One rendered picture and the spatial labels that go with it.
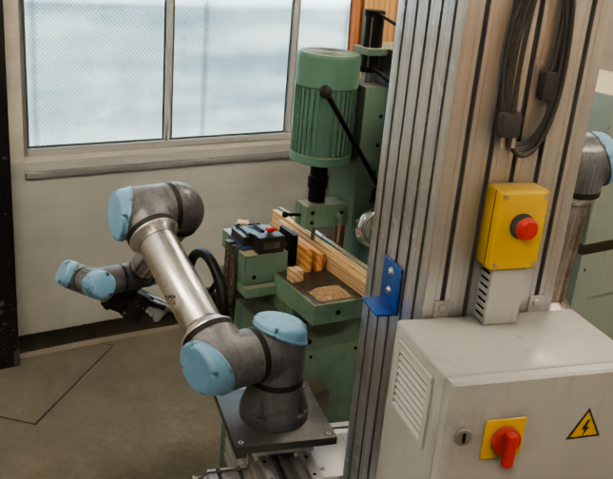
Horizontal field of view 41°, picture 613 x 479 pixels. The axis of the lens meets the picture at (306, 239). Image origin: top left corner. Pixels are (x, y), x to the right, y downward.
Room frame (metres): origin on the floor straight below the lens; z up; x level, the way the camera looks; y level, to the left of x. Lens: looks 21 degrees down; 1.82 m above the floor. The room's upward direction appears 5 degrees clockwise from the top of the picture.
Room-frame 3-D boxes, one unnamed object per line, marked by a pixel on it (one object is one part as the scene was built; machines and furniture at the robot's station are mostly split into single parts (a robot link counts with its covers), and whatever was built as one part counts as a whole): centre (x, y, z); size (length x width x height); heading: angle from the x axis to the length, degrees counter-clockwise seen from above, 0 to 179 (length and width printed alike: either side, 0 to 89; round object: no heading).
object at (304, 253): (2.26, 0.05, 0.94); 0.23 x 0.02 x 0.07; 31
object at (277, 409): (1.55, 0.04, 0.87); 0.15 x 0.15 x 0.10
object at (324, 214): (2.30, -0.04, 1.03); 0.14 x 0.07 x 0.09; 121
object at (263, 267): (2.18, 0.14, 0.92); 0.15 x 0.13 x 0.09; 31
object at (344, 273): (2.22, -0.06, 0.92); 0.60 x 0.02 x 0.04; 31
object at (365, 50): (2.36, -0.14, 1.54); 0.08 x 0.08 x 0.17; 31
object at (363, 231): (2.25, -0.20, 1.02); 0.12 x 0.03 x 0.12; 121
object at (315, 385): (2.00, -0.03, 0.58); 0.12 x 0.08 x 0.08; 121
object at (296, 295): (2.23, 0.07, 0.87); 0.61 x 0.30 x 0.06; 31
